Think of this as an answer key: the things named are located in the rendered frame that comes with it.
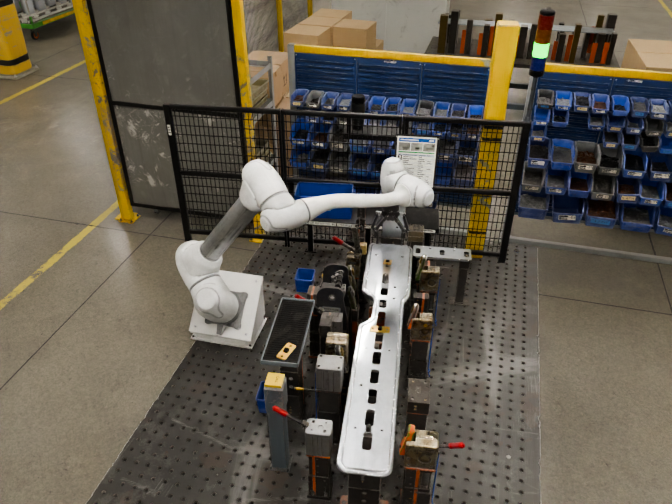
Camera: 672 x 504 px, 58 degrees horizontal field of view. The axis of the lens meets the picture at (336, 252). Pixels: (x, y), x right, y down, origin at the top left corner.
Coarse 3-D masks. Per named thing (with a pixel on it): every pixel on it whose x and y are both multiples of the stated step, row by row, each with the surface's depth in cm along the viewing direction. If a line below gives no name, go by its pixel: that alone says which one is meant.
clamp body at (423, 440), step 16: (416, 432) 204; (432, 432) 204; (416, 448) 200; (432, 448) 199; (416, 464) 205; (432, 464) 204; (416, 480) 210; (400, 496) 223; (416, 496) 214; (432, 496) 217
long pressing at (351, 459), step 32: (384, 256) 301; (384, 288) 280; (384, 320) 261; (384, 352) 245; (352, 384) 230; (384, 384) 230; (352, 416) 217; (384, 416) 217; (352, 448) 206; (384, 448) 206
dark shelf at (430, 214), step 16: (352, 208) 335; (368, 208) 335; (416, 208) 335; (432, 208) 335; (320, 224) 325; (336, 224) 324; (352, 224) 322; (368, 224) 321; (416, 224) 321; (432, 224) 321
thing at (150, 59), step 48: (96, 0) 423; (144, 0) 412; (192, 0) 403; (240, 0) 393; (96, 48) 445; (144, 48) 432; (192, 48) 421; (240, 48) 409; (144, 96) 454; (192, 96) 443; (240, 96) 434; (144, 144) 478; (240, 144) 455; (144, 192) 505; (192, 192) 493
